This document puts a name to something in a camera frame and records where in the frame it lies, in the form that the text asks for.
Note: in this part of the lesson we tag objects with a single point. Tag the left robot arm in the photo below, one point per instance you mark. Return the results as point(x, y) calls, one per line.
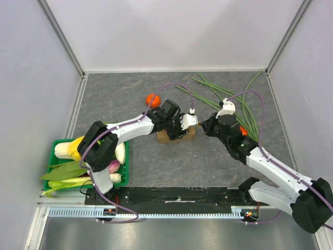
point(99, 144)

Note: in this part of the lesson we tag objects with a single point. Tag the white corn cob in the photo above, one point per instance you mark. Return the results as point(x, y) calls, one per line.
point(68, 150)

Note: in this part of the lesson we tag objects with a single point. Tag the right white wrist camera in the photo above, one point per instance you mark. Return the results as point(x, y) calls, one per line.
point(227, 108)

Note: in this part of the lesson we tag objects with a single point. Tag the green plastic basket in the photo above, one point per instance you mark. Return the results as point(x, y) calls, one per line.
point(123, 171)

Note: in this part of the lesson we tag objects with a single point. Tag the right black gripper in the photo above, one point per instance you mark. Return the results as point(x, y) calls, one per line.
point(209, 126)

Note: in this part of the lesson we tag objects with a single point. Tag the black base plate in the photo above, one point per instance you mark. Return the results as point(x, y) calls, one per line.
point(125, 196)

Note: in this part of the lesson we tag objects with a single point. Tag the small orange pumpkin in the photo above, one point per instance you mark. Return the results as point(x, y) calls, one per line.
point(153, 101)

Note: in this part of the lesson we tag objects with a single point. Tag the bunch of long green beans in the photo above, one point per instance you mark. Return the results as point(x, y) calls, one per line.
point(209, 88)

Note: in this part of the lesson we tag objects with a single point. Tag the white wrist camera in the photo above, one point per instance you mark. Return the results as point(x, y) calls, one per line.
point(227, 108)
point(189, 120)

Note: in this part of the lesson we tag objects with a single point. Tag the white eggplant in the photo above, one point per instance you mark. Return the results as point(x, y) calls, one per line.
point(120, 153)

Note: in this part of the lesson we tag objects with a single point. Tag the brown cardboard express box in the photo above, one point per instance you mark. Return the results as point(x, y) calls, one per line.
point(162, 136)

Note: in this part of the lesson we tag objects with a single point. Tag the purple onion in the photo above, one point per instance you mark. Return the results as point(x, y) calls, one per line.
point(114, 166)

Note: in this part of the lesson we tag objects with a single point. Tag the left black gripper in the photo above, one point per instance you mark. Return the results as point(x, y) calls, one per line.
point(179, 133)

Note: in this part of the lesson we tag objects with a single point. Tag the green celery stalk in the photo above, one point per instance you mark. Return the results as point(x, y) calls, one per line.
point(66, 184)

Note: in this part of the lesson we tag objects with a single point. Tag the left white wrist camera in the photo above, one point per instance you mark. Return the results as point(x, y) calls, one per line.
point(189, 120)

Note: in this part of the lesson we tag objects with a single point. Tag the orange carrot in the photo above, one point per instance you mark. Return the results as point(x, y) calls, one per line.
point(243, 131)

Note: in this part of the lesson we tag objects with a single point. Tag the grey slotted cable duct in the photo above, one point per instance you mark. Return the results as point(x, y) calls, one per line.
point(101, 212)

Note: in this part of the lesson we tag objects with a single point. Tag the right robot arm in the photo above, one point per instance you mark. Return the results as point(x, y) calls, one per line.
point(307, 201)

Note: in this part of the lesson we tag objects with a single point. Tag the green leafy vegetable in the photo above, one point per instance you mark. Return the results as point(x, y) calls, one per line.
point(64, 171)

